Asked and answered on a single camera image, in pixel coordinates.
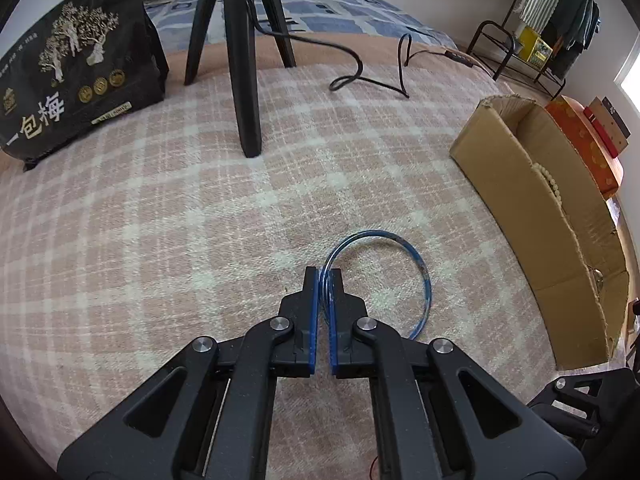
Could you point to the black printed snack bag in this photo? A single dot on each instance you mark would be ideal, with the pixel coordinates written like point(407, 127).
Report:
point(84, 63)

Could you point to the stacked gift boxes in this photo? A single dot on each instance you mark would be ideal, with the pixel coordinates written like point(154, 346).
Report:
point(611, 128)

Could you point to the blue patterned mattress sheet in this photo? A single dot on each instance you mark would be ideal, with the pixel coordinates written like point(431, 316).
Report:
point(173, 20)

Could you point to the black inline cable remote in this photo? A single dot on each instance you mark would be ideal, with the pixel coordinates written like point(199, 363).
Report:
point(459, 58)

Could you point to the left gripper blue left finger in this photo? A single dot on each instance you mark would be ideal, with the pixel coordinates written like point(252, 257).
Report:
point(207, 412)

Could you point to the orange floral cloth table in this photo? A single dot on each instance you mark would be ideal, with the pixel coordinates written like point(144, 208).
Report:
point(584, 132)

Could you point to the open cardboard box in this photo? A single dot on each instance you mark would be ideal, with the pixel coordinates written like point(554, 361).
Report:
point(553, 215)

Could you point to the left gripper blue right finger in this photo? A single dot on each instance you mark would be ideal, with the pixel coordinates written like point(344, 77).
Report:
point(437, 413)

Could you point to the black clothes rack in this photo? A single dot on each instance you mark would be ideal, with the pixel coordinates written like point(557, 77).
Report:
point(496, 46)

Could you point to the dark hanging clothes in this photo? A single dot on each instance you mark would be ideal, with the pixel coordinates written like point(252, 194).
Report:
point(575, 22)

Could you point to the window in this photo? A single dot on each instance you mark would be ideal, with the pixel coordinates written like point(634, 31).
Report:
point(628, 78)

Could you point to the yellow crate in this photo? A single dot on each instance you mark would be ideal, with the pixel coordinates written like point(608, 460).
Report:
point(534, 50)

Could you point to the black tripod stand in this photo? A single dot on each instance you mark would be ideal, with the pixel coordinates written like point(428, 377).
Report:
point(239, 24)

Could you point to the pink plaid blanket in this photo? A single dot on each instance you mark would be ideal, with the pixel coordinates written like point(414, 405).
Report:
point(120, 249)

